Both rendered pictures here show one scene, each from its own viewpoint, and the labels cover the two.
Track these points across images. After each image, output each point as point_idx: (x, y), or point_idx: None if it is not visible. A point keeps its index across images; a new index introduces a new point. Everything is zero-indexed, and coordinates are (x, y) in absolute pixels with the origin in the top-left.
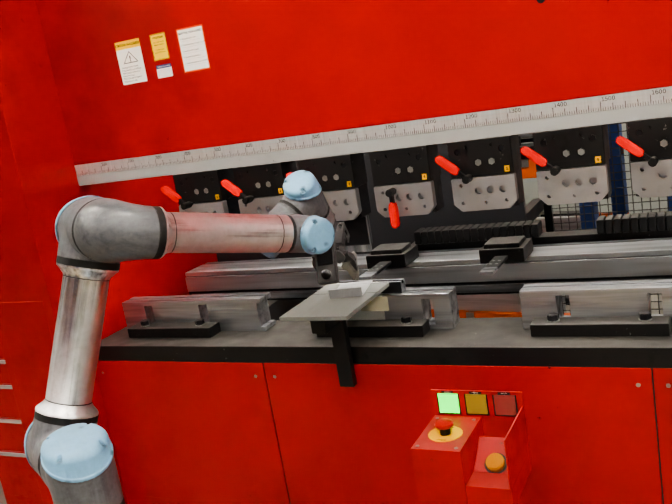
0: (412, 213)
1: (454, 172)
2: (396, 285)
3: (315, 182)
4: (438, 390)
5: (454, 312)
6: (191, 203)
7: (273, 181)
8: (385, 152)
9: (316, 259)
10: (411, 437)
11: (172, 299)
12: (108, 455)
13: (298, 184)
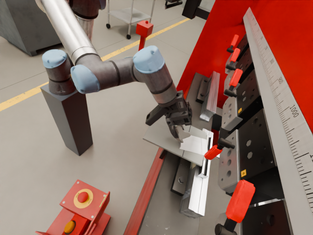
0: (219, 169)
1: (227, 211)
2: (200, 170)
3: (142, 62)
4: (106, 195)
5: (187, 213)
6: (232, 51)
7: (242, 69)
8: (263, 122)
9: (155, 107)
10: (148, 189)
11: (213, 82)
12: (49, 65)
13: (139, 53)
